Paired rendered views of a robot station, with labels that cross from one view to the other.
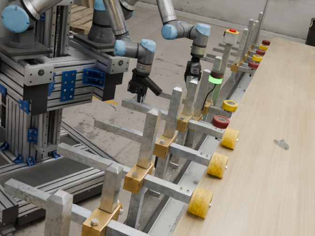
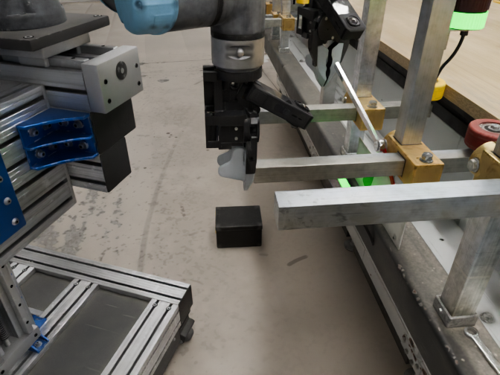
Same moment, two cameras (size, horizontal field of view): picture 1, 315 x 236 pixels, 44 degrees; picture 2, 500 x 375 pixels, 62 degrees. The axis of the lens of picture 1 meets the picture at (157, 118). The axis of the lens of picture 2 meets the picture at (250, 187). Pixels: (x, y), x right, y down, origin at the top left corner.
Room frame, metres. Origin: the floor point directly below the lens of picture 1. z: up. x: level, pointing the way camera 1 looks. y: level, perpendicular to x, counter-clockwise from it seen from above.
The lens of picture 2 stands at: (1.26, 0.32, 1.20)
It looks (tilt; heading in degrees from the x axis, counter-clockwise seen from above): 33 degrees down; 339
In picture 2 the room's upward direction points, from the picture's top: straight up
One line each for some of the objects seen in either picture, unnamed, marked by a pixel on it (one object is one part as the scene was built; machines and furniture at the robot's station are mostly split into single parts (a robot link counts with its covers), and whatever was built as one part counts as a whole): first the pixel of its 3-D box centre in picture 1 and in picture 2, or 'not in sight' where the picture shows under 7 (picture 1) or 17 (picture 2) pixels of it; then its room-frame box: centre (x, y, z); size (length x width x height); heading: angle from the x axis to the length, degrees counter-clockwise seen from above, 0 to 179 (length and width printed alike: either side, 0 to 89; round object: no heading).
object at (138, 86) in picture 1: (139, 81); (232, 106); (1.82, 0.12, 0.96); 0.09 x 0.08 x 0.12; 75
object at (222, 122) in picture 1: (219, 128); (485, 155); (1.71, -0.30, 0.85); 0.08 x 0.08 x 0.11
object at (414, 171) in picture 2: (194, 121); (411, 158); (1.76, -0.18, 0.85); 0.14 x 0.06 x 0.05; 164
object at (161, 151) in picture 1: (165, 143); not in sight; (1.28, -0.05, 0.95); 0.14 x 0.06 x 0.05; 164
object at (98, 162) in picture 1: (127, 173); not in sight; (1.03, 0.06, 0.95); 0.50 x 0.04 x 0.04; 74
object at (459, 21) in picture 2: (215, 79); (464, 18); (1.77, -0.23, 1.08); 0.06 x 0.06 x 0.02
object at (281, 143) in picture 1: (282, 142); not in sight; (1.57, -0.57, 0.91); 0.09 x 0.07 x 0.02; 9
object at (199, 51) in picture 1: (197, 49); not in sight; (2.01, -0.14, 1.14); 0.08 x 0.08 x 0.05
